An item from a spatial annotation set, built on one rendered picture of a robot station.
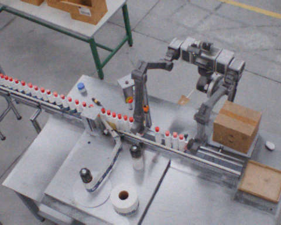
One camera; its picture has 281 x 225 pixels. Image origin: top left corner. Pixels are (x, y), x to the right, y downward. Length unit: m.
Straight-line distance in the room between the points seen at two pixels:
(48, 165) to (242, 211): 1.61
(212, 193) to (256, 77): 2.19
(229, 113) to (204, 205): 0.73
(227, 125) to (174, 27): 2.74
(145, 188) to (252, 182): 0.82
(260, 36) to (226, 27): 0.47
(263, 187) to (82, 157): 1.46
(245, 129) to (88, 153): 1.28
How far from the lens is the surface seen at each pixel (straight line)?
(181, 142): 3.05
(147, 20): 5.69
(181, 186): 3.09
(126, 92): 2.90
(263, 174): 3.19
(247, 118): 3.10
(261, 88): 4.81
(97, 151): 3.28
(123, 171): 3.14
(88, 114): 3.18
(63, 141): 3.48
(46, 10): 4.94
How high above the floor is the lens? 3.60
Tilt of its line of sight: 53 degrees down
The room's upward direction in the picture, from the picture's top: 10 degrees counter-clockwise
